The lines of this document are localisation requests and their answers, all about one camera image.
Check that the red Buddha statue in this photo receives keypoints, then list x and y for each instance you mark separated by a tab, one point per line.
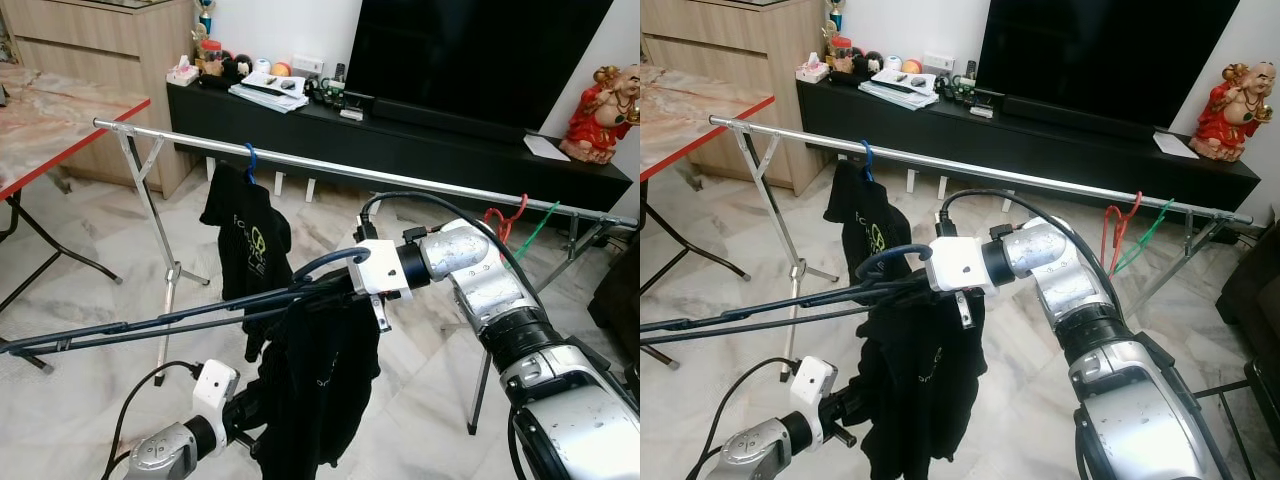
600	125
1230	120

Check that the white wall socket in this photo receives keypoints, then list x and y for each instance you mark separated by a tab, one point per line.
308	63
938	61

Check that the silver metal clothes rack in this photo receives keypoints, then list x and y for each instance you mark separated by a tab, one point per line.
800	137
180	140

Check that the small white remote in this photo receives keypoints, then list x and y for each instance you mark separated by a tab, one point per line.
351	113
981	111

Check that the green hanger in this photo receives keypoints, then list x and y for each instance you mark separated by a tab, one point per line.
1150	225
540	228

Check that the trophy with blue ornament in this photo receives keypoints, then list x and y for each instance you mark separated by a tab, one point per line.
205	15
835	12

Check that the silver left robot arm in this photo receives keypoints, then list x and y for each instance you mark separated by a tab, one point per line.
165	450
760	450

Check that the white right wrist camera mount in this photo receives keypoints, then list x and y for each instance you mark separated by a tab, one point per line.
955	265
380	270

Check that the black TV console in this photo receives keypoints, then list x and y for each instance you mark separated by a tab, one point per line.
400	150
1050	150

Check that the black soundbar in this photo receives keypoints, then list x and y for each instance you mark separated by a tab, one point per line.
1080	117
450	120

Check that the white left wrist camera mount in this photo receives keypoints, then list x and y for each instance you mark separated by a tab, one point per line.
813	385
215	390

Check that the black plastic hanger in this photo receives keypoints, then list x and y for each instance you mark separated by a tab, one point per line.
150	320
750	308

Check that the dark small ornament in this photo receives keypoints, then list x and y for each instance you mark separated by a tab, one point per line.
328	90
958	88

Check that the pink tissue box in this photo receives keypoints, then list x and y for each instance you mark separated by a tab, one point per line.
813	70
183	73

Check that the black printed T-shirt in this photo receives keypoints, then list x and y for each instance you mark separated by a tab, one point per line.
240	230
860	225

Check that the white paper sheet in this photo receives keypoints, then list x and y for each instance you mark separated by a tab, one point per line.
547	148
1177	145

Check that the marble-pattern folding table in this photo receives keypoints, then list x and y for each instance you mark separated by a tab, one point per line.
60	130
690	120

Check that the light wooden cabinet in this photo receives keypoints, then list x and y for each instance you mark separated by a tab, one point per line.
90	60
730	60

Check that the paper stack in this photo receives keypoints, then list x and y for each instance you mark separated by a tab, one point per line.
268	92
898	90

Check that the red-lid jar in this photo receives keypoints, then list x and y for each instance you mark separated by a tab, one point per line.
208	60
840	57

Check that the blue hanger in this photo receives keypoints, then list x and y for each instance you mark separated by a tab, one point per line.
868	158
250	160

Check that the black television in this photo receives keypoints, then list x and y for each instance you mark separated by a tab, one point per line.
1100	50
470	50

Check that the black folding chair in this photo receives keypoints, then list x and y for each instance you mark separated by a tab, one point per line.
1262	378

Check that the red hanger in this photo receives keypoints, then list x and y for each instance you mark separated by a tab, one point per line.
495	215
1110	230

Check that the black plush toy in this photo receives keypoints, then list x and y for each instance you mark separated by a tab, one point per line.
867	64
237	67

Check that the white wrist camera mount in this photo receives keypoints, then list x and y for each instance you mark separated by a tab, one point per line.
955	265
215	390
380	270
813	385

